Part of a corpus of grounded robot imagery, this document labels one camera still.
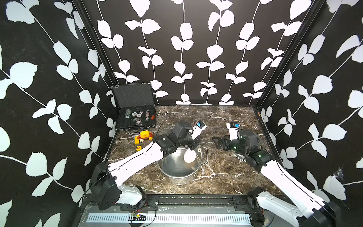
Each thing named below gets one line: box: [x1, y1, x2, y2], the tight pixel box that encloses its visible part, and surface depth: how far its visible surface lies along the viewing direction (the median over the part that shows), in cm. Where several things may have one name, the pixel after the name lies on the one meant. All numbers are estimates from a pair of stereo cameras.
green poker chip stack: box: [125, 108, 132, 119], surface depth 113 cm
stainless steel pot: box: [155, 143, 208, 186], surface depth 86 cm
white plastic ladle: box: [183, 147, 197, 164], surface depth 87 cm
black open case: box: [110, 82, 156, 131], surface depth 110 cm
